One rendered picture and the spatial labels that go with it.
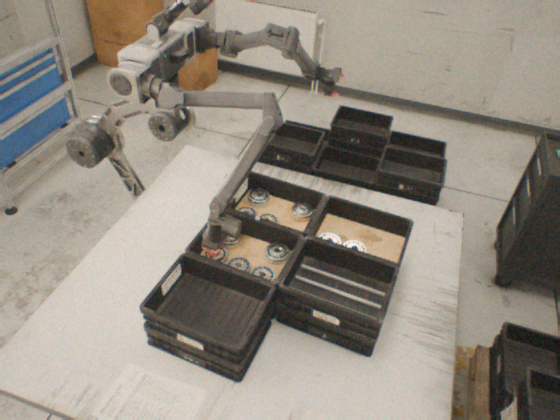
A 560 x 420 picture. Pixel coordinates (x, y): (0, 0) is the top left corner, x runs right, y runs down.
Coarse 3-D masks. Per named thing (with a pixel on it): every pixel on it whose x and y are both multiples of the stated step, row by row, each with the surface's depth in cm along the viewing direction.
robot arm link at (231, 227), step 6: (216, 204) 178; (210, 210) 179; (216, 210) 179; (210, 216) 180; (216, 216) 179; (222, 216) 182; (228, 216) 183; (228, 222) 181; (234, 222) 180; (240, 222) 182; (222, 228) 181; (228, 228) 181; (234, 228) 180; (240, 228) 184; (222, 234) 183; (228, 234) 181; (234, 234) 180
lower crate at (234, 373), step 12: (264, 324) 178; (156, 336) 174; (264, 336) 186; (168, 348) 179; (180, 348) 175; (192, 348) 169; (252, 348) 172; (192, 360) 175; (204, 360) 172; (216, 360) 167; (216, 372) 174; (228, 372) 171; (240, 372) 170
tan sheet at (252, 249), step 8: (248, 240) 209; (256, 240) 209; (232, 248) 205; (240, 248) 205; (248, 248) 205; (256, 248) 206; (264, 248) 206; (232, 256) 201; (240, 256) 202; (248, 256) 202; (256, 256) 202; (256, 264) 199; (264, 264) 199
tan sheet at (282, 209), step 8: (248, 192) 234; (272, 200) 230; (280, 200) 231; (256, 208) 225; (264, 208) 225; (272, 208) 226; (280, 208) 226; (288, 208) 226; (280, 216) 222; (288, 216) 222; (280, 224) 218; (288, 224) 218; (296, 224) 218; (304, 224) 219
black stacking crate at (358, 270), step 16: (304, 256) 204; (320, 256) 201; (336, 256) 197; (352, 256) 194; (304, 272) 197; (336, 272) 198; (352, 272) 199; (368, 272) 196; (384, 272) 192; (304, 288) 191; (320, 288) 191; (336, 288) 192; (352, 288) 192; (384, 288) 193; (288, 304) 184; (304, 304) 180; (352, 304) 186; (384, 304) 187; (320, 320) 180; (352, 320) 175; (368, 336) 176
